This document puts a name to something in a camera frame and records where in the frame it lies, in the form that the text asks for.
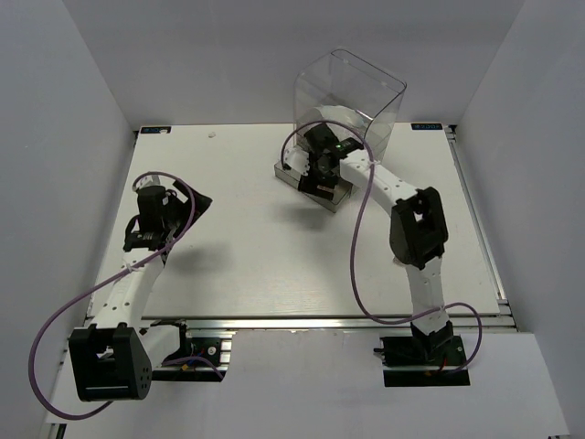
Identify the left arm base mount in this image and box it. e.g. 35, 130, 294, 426
151, 320, 229, 382

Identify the blue table label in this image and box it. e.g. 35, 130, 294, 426
139, 126, 172, 134
410, 123, 443, 131

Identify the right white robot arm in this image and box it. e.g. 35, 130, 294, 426
281, 120, 453, 365

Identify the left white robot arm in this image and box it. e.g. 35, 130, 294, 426
69, 182, 212, 402

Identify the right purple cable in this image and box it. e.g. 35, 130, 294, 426
281, 120, 484, 374

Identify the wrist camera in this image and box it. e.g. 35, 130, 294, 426
132, 173, 165, 193
282, 145, 310, 176

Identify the clear acrylic makeup organizer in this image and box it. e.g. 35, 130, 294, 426
272, 48, 408, 215

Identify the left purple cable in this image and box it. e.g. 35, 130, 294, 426
27, 171, 228, 420

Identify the purple cable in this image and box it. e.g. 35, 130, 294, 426
281, 120, 484, 374
27, 171, 228, 420

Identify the aluminium front rail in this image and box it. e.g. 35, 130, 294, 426
186, 317, 410, 330

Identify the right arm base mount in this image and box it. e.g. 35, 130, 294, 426
373, 336, 471, 388

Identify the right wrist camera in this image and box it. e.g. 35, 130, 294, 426
282, 145, 310, 176

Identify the left blue table label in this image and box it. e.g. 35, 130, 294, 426
139, 126, 172, 134

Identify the white cotton pad pack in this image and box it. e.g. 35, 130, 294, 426
315, 105, 367, 140

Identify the right blue table label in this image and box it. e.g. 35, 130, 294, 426
410, 123, 443, 131

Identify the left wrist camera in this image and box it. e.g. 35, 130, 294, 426
132, 173, 165, 193

